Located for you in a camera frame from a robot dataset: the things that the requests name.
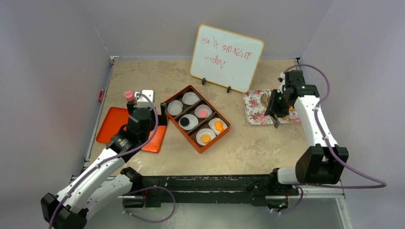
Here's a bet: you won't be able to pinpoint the floral rectangular tray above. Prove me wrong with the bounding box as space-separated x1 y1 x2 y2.
242 89 301 126

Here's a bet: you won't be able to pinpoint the pink round cookie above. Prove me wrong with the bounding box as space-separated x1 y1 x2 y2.
198 109 208 118

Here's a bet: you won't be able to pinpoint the white paper cup near-right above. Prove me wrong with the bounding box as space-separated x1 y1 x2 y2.
208 118 228 135

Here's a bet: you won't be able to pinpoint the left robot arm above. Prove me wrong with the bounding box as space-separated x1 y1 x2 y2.
41 100 159 229

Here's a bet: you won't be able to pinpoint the orange cookie tin box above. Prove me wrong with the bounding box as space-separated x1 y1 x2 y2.
164 85 231 154

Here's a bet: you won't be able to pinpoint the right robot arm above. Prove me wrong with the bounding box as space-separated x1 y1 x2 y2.
265 70 349 194

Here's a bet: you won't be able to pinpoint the small red box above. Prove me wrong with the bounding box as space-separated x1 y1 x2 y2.
97 89 105 103

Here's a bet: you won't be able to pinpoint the orange fish cookie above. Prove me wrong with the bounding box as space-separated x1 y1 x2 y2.
214 120 224 133

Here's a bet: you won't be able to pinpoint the black metal base rail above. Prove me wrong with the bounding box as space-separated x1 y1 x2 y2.
65 174 345 209

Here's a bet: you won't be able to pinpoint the white paper cup middle-left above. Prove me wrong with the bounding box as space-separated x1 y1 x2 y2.
178 114 199 130

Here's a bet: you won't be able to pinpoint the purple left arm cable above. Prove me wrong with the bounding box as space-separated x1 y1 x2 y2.
47 93 177 229

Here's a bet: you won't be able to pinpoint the white paper cup middle-right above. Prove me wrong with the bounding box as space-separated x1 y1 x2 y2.
194 104 213 118

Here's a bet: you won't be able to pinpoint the pink cap sprinkle bottle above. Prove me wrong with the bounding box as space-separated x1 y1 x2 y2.
124 91 136 104

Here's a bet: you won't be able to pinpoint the white paper cup far-right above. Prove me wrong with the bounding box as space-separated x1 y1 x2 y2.
182 92 200 105

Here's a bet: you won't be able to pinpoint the white paper cup far-left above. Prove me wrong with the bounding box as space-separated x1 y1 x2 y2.
167 100 183 116

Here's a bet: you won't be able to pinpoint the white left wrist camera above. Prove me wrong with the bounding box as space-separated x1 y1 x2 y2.
135 90 155 108

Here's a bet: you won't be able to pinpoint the white board yellow frame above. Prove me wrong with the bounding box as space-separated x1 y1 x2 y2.
190 24 265 93

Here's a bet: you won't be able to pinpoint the orange tin lid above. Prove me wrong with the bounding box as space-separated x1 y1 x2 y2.
96 107 167 153

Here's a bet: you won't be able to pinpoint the white paper cup near-left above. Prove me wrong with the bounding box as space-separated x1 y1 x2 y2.
196 128 216 146

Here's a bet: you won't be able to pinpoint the black round cookie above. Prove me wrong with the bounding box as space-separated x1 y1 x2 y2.
180 117 190 126

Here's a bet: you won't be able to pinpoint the round patterned biscuit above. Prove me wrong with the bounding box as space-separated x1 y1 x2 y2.
200 134 211 144

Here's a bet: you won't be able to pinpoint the metal tongs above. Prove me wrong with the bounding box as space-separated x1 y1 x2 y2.
261 93 281 129

